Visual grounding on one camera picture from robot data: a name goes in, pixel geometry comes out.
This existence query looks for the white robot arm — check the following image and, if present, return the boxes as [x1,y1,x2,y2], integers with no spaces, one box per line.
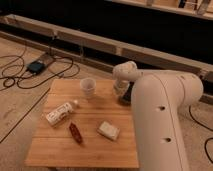
[113,61,203,171]

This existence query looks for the wooden table board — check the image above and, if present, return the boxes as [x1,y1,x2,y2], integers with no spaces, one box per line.
[25,79,139,168]

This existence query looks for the translucent plastic cup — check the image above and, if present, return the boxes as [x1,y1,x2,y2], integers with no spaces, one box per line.
[80,77,96,99]

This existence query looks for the black cable right side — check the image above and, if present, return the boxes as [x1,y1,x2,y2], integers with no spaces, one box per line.
[188,105,213,165]

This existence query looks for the white sponge block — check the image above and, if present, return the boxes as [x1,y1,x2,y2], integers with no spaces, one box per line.
[97,121,120,141]

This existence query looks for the dark ceramic bowl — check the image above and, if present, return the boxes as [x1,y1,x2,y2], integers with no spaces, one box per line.
[119,82,134,104]

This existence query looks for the white plastic bottle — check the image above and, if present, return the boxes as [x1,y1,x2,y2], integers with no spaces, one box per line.
[45,100,79,126]

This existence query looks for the red-brown snack packet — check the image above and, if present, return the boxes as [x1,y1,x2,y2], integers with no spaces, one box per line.
[69,123,83,144]

